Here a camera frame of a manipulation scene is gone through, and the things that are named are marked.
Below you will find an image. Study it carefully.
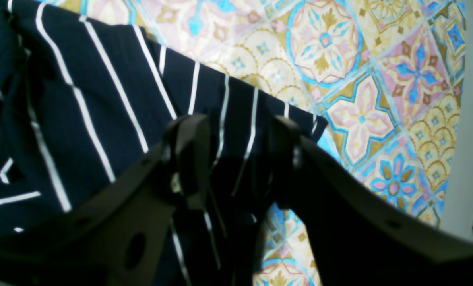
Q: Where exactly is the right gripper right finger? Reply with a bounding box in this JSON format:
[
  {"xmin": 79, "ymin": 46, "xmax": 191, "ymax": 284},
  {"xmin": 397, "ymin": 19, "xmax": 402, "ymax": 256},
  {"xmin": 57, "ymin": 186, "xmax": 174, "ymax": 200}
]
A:
[{"xmin": 264, "ymin": 116, "xmax": 473, "ymax": 286}]

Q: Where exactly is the patterned tile tablecloth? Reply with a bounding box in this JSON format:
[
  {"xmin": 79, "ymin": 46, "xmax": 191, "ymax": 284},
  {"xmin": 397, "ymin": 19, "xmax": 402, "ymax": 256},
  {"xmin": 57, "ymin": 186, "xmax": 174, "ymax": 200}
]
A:
[{"xmin": 42, "ymin": 0, "xmax": 469, "ymax": 286}]

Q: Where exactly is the navy white striped T-shirt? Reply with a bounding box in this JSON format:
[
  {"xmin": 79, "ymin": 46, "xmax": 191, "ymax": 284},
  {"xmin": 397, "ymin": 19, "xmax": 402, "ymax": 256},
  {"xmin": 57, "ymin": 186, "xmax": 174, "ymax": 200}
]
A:
[{"xmin": 0, "ymin": 0, "xmax": 329, "ymax": 286}]

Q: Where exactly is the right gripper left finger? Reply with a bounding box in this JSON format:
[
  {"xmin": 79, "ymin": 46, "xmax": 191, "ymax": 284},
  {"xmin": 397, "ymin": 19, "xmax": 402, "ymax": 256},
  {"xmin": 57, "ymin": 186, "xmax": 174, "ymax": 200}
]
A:
[{"xmin": 0, "ymin": 114, "xmax": 211, "ymax": 286}]

